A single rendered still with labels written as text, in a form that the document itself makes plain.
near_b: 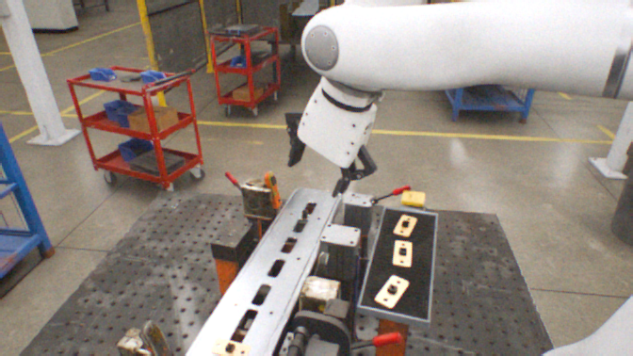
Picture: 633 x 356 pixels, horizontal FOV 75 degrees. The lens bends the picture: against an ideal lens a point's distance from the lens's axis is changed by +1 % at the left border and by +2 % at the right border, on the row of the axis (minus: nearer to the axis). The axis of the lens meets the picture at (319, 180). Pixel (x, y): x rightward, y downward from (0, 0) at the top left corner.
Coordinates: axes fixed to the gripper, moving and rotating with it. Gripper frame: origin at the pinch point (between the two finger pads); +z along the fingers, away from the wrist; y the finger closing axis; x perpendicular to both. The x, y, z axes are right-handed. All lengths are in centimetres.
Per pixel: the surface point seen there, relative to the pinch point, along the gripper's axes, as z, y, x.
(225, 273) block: 65, 21, -14
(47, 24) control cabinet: 455, 872, -431
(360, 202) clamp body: 42, 2, -50
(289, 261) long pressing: 50, 6, -21
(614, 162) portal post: 103, -118, -359
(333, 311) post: 32.5, -13.3, -4.2
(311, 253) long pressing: 49, 3, -27
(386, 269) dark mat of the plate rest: 24.5, -17.3, -15.4
